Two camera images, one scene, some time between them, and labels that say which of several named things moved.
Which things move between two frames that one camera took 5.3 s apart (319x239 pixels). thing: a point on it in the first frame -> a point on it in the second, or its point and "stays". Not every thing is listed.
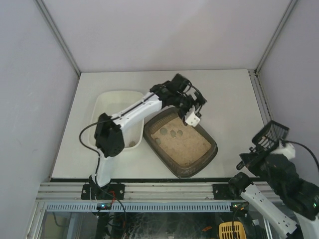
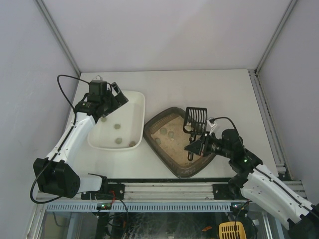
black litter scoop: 267,138 -> 195,122
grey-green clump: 158,141 stays
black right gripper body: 252,159 -> 204,145
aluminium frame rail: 72,191 stays
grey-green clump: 163,131 stays
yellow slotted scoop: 232,230 stays
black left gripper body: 187,107 -> 112,100
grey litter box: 183,149 stays
